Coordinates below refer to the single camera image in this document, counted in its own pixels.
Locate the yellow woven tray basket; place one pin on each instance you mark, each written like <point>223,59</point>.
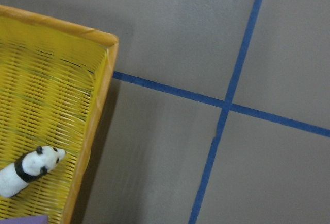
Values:
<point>55,77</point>

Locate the panda figurine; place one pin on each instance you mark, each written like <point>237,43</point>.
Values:
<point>28,168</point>

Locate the purple foam cube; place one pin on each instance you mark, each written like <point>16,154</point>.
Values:
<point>41,219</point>

